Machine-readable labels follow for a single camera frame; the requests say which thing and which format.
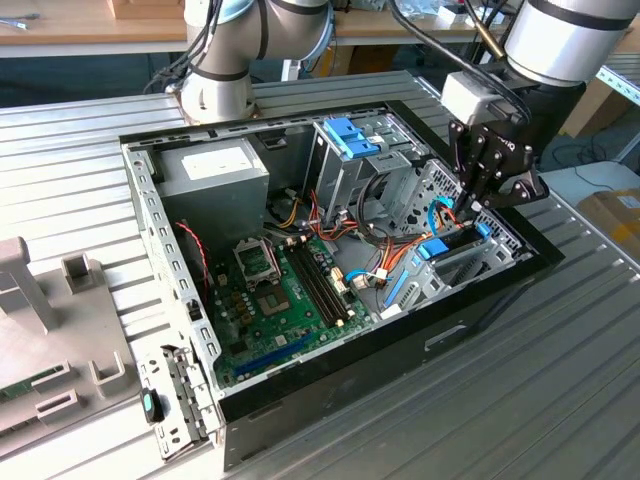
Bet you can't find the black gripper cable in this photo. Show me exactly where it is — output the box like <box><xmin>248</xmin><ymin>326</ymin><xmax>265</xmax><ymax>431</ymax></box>
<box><xmin>387</xmin><ymin>0</ymin><xmax>531</xmax><ymax>126</ymax></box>

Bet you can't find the yellow wire bundle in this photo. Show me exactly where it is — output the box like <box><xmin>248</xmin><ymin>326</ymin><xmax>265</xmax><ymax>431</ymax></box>
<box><xmin>276</xmin><ymin>197</ymin><xmax>302</xmax><ymax>230</ymax></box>

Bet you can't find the cardboard box with label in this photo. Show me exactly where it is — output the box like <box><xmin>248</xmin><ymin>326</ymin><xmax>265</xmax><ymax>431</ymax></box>
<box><xmin>576</xmin><ymin>188</ymin><xmax>640</xmax><ymax>262</ymax></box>

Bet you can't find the small cardboard box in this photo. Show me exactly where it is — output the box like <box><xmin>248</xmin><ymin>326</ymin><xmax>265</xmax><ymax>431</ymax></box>
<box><xmin>329</xmin><ymin>44</ymin><xmax>401</xmax><ymax>77</ymax></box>

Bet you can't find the grey power supply unit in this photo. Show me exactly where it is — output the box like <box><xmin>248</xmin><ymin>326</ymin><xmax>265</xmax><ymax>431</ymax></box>
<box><xmin>152</xmin><ymin>137</ymin><xmax>271</xmax><ymax>254</ymax></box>

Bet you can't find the wooden desk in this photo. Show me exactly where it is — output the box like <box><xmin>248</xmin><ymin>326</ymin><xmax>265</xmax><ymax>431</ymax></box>
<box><xmin>0</xmin><ymin>0</ymin><xmax>190</xmax><ymax>59</ymax></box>
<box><xmin>332</xmin><ymin>0</ymin><xmax>506</xmax><ymax>57</ymax></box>

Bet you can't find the green RAM stick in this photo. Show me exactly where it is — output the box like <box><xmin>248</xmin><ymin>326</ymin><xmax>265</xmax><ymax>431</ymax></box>
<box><xmin>0</xmin><ymin>366</ymin><xmax>69</xmax><ymax>404</ymax></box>

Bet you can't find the metal slot retainer bracket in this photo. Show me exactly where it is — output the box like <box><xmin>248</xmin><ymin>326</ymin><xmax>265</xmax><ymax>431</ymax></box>
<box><xmin>135</xmin><ymin>343</ymin><xmax>225</xmax><ymax>462</ymax></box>

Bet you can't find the black open PC case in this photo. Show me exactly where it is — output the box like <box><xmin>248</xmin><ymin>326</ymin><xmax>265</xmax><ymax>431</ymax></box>
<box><xmin>118</xmin><ymin>99</ymin><xmax>566</xmax><ymax>474</ymax></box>

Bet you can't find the perforated metal disk bay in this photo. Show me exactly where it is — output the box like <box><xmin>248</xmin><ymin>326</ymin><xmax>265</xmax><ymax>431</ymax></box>
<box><xmin>377</xmin><ymin>158</ymin><xmax>534</xmax><ymax>321</ymax></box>

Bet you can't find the orange yellow disk power wire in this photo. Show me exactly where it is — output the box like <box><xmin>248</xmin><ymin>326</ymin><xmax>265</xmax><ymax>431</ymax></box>
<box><xmin>387</xmin><ymin>207</ymin><xmax>474</xmax><ymax>276</ymax></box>

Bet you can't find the green motherboard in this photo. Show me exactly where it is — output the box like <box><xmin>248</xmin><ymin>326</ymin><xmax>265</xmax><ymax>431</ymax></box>
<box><xmin>212</xmin><ymin>234</ymin><xmax>381</xmax><ymax>389</ymax></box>

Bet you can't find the metal socket cover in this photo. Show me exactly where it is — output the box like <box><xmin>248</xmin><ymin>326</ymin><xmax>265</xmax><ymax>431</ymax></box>
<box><xmin>233</xmin><ymin>237</ymin><xmax>280</xmax><ymax>291</ymax></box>

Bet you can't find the large cardboard box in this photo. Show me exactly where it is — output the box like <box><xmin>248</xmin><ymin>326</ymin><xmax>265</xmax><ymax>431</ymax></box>
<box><xmin>564</xmin><ymin>74</ymin><xmax>632</xmax><ymax>140</ymax></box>

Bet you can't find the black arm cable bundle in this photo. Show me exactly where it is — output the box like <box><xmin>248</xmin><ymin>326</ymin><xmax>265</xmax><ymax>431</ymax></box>
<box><xmin>144</xmin><ymin>0</ymin><xmax>224</xmax><ymax>96</ymax></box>

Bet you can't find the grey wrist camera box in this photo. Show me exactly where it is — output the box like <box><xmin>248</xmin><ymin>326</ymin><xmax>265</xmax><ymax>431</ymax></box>
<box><xmin>442</xmin><ymin>72</ymin><xmax>506</xmax><ymax>124</ymax></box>

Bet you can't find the black round cable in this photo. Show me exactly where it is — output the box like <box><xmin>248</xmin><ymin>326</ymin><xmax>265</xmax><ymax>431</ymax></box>
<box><xmin>356</xmin><ymin>171</ymin><xmax>402</xmax><ymax>245</ymax></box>

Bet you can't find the blue expansion slot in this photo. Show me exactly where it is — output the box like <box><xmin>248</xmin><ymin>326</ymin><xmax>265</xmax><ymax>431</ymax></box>
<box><xmin>233</xmin><ymin>332</ymin><xmax>315</xmax><ymax>380</ymax></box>

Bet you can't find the blue data wire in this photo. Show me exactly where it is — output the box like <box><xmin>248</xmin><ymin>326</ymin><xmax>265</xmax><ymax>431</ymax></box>
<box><xmin>346</xmin><ymin>197</ymin><xmax>464</xmax><ymax>285</ymax></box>

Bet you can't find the orange red wire bundle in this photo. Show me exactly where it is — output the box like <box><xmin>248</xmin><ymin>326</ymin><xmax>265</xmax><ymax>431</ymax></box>
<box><xmin>303</xmin><ymin>192</ymin><xmax>362</xmax><ymax>245</ymax></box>

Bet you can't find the aluminium frame shelf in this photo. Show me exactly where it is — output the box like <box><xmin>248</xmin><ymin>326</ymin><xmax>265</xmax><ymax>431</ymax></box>
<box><xmin>597</xmin><ymin>52</ymin><xmax>640</xmax><ymax>162</ymax></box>

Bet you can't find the red black twisted wire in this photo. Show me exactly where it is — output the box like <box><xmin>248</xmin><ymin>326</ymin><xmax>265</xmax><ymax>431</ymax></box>
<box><xmin>174</xmin><ymin>221</ymin><xmax>214</xmax><ymax>296</ymax></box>

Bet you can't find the white table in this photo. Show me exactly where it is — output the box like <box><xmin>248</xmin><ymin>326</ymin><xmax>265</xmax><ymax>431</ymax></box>
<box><xmin>542</xmin><ymin>164</ymin><xmax>640</xmax><ymax>211</ymax></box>

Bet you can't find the grey parts rack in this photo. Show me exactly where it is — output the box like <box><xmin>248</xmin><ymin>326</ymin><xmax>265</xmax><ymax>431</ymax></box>
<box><xmin>0</xmin><ymin>237</ymin><xmax>140</xmax><ymax>464</ymax></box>

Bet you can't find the wooden box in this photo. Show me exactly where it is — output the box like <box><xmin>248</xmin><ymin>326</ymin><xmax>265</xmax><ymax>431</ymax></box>
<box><xmin>106</xmin><ymin>0</ymin><xmax>187</xmax><ymax>21</ymax></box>

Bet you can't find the black latch with teal tab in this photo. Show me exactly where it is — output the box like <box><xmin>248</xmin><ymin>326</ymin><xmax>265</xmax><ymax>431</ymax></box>
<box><xmin>140</xmin><ymin>387</ymin><xmax>170</xmax><ymax>426</ymax></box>

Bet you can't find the black RAM slot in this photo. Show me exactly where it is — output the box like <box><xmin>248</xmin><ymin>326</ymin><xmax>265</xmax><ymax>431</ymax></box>
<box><xmin>298</xmin><ymin>238</ymin><xmax>353</xmax><ymax>320</ymax></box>
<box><xmin>303</xmin><ymin>237</ymin><xmax>358</xmax><ymax>316</ymax></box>
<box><xmin>286</xmin><ymin>240</ymin><xmax>344</xmax><ymax>327</ymax></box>
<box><xmin>292</xmin><ymin>239</ymin><xmax>349</xmax><ymax>324</ymax></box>

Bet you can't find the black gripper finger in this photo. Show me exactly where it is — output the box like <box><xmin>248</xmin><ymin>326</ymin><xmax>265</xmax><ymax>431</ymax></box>
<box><xmin>447</xmin><ymin>119</ymin><xmax>494</xmax><ymax>214</ymax></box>
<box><xmin>468</xmin><ymin>167</ymin><xmax>551</xmax><ymax>221</ymax></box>

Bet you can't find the hard disk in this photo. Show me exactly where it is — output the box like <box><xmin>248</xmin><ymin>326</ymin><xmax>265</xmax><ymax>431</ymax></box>
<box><xmin>383</xmin><ymin>223</ymin><xmax>490</xmax><ymax>310</ymax></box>

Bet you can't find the grey metal drive cage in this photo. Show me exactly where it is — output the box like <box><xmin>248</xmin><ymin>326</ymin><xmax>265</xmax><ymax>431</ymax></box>
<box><xmin>303</xmin><ymin>117</ymin><xmax>426</xmax><ymax>226</ymax></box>

